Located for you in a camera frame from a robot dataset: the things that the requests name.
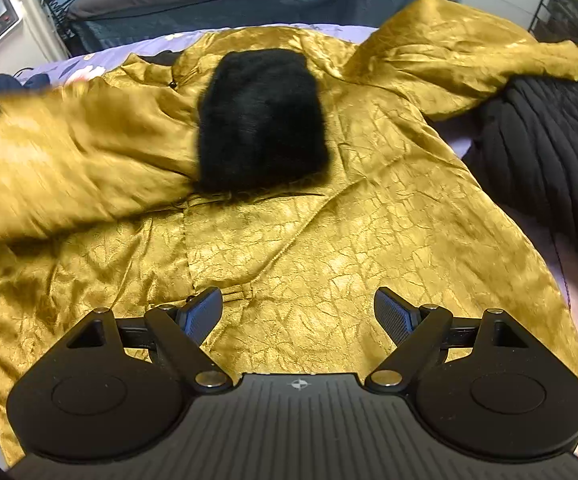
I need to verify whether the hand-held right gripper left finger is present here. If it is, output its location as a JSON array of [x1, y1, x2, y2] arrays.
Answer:
[[66, 286, 235, 395]]

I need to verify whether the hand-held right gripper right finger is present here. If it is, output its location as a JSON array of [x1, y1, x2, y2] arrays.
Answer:
[[365, 286, 530, 395]]

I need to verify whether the yellow satin jacket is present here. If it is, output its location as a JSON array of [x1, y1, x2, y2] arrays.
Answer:
[[0, 0, 578, 467]]

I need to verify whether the navy blue garment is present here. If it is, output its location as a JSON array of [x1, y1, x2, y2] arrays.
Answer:
[[0, 72, 52, 96]]

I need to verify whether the black fur piece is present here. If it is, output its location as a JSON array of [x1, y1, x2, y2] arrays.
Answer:
[[196, 49, 331, 195]]

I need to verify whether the black knitted sweater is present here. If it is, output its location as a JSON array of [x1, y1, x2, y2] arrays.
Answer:
[[461, 52, 578, 296]]

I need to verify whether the bed with blue sheet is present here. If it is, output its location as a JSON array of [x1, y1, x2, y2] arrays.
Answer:
[[34, 0, 463, 57]]

